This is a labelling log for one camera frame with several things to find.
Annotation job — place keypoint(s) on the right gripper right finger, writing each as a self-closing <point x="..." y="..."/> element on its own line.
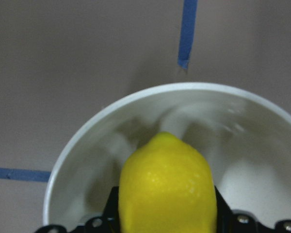
<point x="236" y="221"/>

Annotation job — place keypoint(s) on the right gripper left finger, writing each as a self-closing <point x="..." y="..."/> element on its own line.
<point x="108" y="222"/>

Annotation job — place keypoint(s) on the yellow lemon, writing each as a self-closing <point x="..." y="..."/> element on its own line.
<point x="166" y="186"/>

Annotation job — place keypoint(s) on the white ceramic bowl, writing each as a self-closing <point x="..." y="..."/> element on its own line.
<point x="245" y="138"/>

